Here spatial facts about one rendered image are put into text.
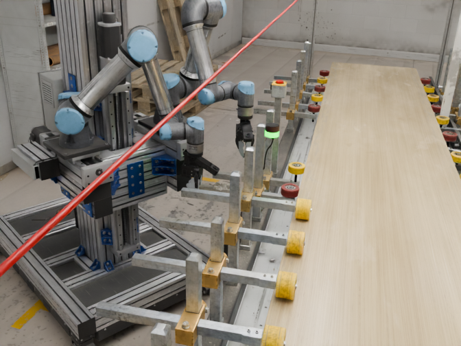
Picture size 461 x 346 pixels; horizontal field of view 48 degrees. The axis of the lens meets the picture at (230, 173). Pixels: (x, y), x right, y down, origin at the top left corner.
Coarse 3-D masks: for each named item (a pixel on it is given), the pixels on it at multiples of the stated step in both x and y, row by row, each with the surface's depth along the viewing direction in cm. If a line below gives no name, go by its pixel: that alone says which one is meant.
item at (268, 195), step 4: (200, 184) 238; (204, 184) 238; (200, 188) 236; (204, 188) 235; (208, 188) 235; (224, 192) 234; (228, 192) 233; (264, 192) 232; (268, 192) 232; (264, 196) 230; (268, 196) 230; (272, 196) 229; (276, 196) 229; (280, 196) 228; (292, 200) 227
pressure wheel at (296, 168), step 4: (292, 164) 250; (296, 164) 249; (300, 164) 250; (304, 164) 250; (288, 168) 249; (292, 168) 246; (296, 168) 246; (300, 168) 246; (304, 168) 247; (292, 172) 247; (296, 172) 246; (300, 172) 247; (296, 176) 251; (296, 180) 252
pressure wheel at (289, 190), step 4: (284, 184) 229; (288, 184) 229; (292, 184) 229; (284, 188) 225; (288, 188) 226; (292, 188) 226; (296, 188) 226; (284, 192) 225; (288, 192) 224; (292, 192) 224; (296, 192) 225; (284, 196) 226; (288, 196) 225; (292, 196) 224; (296, 196) 226
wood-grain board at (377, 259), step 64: (320, 128) 299; (384, 128) 302; (320, 192) 224; (384, 192) 226; (448, 192) 227; (320, 256) 179; (384, 256) 180; (448, 256) 181; (320, 320) 149; (384, 320) 150; (448, 320) 151
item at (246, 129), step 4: (248, 120) 243; (240, 124) 244; (244, 124) 241; (248, 124) 242; (244, 128) 240; (248, 128) 240; (244, 132) 238; (248, 132) 239; (244, 136) 237; (248, 136) 237; (252, 136) 238; (244, 140) 237; (248, 140) 237; (252, 140) 239
